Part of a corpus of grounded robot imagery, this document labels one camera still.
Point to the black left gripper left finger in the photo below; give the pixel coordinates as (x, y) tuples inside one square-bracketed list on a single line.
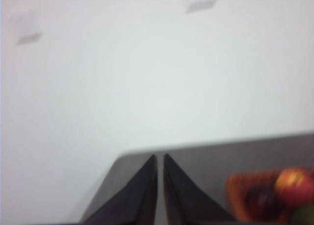
[(132, 200)]

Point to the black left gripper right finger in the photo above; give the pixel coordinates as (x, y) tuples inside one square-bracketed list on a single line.
[(186, 200)]

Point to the brown wicker basket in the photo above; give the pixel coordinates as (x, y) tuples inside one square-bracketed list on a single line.
[(238, 193)]

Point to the dark purple fruit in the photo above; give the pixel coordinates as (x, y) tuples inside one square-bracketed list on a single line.
[(263, 200)]

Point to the red apple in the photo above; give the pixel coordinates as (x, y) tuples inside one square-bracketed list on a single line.
[(294, 185)]

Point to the green fruit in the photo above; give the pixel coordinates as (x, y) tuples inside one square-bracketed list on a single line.
[(305, 215)]

